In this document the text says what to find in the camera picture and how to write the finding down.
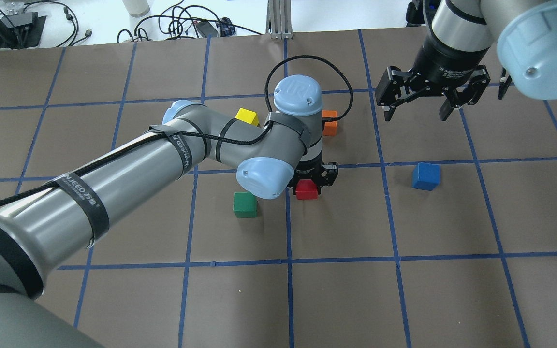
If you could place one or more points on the brown grid table mat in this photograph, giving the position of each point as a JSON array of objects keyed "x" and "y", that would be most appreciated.
[{"x": 371, "y": 263}]

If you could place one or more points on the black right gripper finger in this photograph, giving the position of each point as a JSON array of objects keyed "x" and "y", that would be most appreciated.
[
  {"x": 476, "y": 85},
  {"x": 395, "y": 88}
]

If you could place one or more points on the black monitor stand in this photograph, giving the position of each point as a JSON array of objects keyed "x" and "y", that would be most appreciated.
[{"x": 21, "y": 31}]

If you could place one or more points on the green wooden block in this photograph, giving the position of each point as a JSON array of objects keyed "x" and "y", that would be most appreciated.
[{"x": 245, "y": 205}]

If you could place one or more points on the orange wooden block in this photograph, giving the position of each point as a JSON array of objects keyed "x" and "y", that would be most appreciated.
[{"x": 329, "y": 128}]

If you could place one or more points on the yellow wooden block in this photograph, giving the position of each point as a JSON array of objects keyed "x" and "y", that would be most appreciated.
[{"x": 248, "y": 116}]

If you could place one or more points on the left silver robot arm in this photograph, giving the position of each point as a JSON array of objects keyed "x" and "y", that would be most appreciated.
[{"x": 41, "y": 228}]

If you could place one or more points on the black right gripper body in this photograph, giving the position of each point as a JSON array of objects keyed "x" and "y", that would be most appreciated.
[{"x": 445, "y": 62}]

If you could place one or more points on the blue wooden block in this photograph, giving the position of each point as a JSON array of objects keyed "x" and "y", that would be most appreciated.
[{"x": 426, "y": 176}]

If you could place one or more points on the red wooden block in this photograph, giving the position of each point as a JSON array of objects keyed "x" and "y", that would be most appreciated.
[{"x": 306, "y": 189}]

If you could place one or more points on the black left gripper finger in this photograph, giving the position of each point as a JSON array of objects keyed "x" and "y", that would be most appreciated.
[
  {"x": 292, "y": 188},
  {"x": 326, "y": 176}
]

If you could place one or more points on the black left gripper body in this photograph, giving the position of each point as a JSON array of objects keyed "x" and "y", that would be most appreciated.
[{"x": 310, "y": 166}]

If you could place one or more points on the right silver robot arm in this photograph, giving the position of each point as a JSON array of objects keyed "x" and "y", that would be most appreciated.
[{"x": 460, "y": 33}]

